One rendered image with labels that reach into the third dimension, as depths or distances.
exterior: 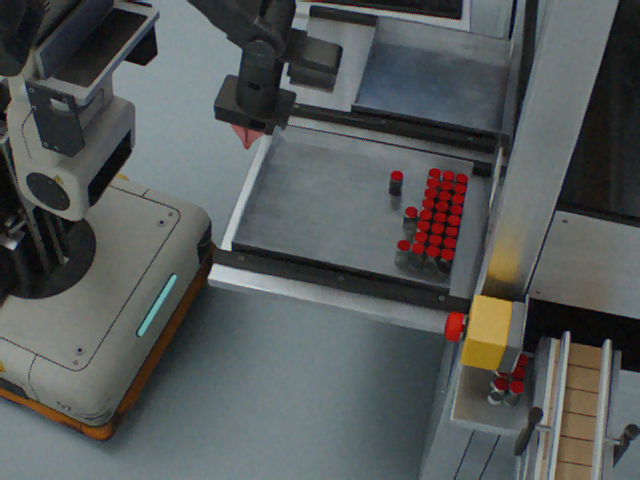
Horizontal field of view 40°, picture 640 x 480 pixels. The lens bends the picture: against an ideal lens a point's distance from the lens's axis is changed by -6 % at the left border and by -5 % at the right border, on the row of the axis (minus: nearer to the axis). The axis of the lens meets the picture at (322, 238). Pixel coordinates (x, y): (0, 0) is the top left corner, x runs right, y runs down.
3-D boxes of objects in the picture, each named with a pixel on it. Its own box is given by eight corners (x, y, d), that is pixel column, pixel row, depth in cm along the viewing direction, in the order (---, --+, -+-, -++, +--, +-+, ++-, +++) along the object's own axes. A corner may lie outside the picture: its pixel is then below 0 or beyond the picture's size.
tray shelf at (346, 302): (545, 53, 177) (547, 46, 175) (514, 347, 135) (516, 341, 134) (314, 10, 182) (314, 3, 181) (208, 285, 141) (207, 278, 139)
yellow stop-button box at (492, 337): (516, 331, 125) (526, 302, 120) (509, 374, 121) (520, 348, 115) (464, 320, 126) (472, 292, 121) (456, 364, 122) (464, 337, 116)
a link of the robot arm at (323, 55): (263, -16, 109) (247, 38, 106) (354, 4, 109) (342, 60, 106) (257, 36, 120) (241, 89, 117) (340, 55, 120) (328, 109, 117)
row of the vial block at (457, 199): (465, 192, 151) (469, 174, 147) (449, 278, 140) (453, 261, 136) (453, 190, 151) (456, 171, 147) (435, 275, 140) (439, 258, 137)
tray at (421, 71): (546, 61, 172) (549, 48, 169) (538, 155, 157) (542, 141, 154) (377, 29, 176) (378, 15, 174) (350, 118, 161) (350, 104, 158)
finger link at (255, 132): (257, 167, 128) (265, 123, 120) (208, 154, 128) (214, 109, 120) (269, 133, 132) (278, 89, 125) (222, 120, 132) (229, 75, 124)
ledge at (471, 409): (550, 366, 133) (553, 360, 132) (541, 442, 125) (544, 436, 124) (461, 349, 135) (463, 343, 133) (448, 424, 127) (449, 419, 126)
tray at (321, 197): (471, 176, 153) (474, 162, 150) (447, 300, 138) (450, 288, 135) (277, 137, 158) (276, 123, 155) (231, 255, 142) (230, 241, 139)
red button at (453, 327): (472, 325, 124) (476, 310, 121) (468, 350, 122) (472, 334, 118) (445, 320, 124) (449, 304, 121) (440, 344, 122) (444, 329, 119)
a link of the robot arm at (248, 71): (249, 18, 114) (240, 47, 111) (301, 30, 115) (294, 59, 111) (243, 56, 120) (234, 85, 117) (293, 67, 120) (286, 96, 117)
